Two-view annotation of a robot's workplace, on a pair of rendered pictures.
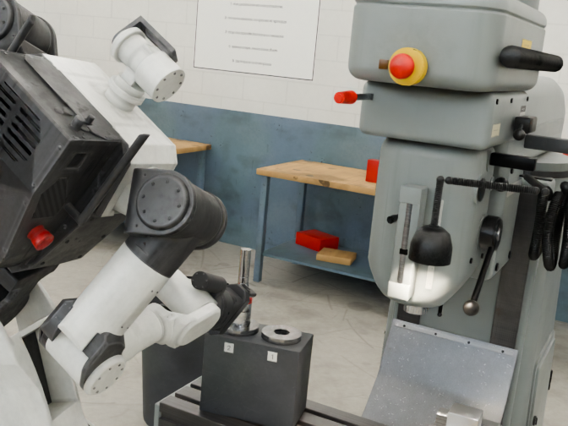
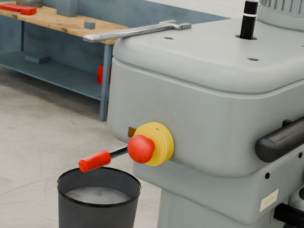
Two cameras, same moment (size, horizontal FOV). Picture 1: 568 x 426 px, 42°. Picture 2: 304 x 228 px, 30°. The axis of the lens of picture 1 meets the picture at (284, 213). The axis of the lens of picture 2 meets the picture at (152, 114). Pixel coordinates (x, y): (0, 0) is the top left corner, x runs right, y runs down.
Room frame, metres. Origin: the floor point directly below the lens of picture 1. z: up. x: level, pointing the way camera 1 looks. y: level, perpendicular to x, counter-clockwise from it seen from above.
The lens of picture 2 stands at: (0.49, -0.28, 2.06)
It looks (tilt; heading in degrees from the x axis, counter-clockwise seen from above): 19 degrees down; 9
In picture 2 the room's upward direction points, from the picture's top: 6 degrees clockwise
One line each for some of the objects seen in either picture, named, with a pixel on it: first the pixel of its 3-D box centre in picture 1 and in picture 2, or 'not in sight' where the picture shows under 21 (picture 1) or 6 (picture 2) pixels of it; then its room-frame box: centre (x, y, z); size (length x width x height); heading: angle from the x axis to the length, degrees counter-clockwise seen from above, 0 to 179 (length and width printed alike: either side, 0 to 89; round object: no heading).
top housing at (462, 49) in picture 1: (453, 42); (243, 82); (1.44, -0.29, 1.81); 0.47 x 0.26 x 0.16; 153
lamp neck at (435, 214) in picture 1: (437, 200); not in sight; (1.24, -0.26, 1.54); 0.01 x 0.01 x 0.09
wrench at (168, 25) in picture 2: not in sight; (140, 30); (1.34, -0.12, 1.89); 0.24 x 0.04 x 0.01; 156
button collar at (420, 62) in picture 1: (407, 66); (153, 144); (1.22, -0.18, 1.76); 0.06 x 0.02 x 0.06; 63
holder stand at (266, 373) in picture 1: (256, 368); not in sight; (1.57, 0.03, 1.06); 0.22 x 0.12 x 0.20; 75
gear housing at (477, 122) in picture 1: (448, 111); (239, 149); (1.46, -0.30, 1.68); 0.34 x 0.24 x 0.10; 153
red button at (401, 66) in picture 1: (402, 66); (142, 148); (1.20, -0.17, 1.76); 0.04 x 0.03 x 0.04; 63
